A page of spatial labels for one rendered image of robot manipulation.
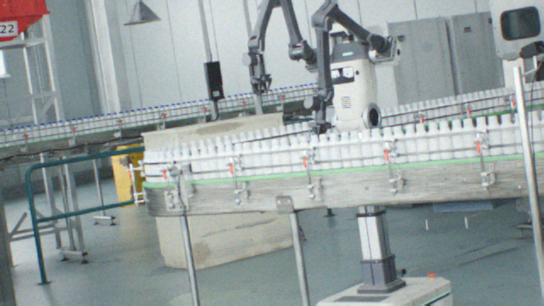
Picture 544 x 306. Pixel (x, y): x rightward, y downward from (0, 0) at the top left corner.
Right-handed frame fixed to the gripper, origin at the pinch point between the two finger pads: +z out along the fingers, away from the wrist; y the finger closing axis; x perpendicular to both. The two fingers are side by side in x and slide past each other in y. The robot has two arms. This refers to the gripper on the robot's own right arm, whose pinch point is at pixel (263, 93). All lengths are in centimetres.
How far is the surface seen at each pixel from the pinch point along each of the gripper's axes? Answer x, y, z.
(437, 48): -209, -575, -14
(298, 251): 21, 17, 79
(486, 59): -187, -640, 6
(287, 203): 22, 21, 54
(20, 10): -536, -313, -112
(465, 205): 102, -7, 64
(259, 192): 5, 21, 48
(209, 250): -267, -243, 128
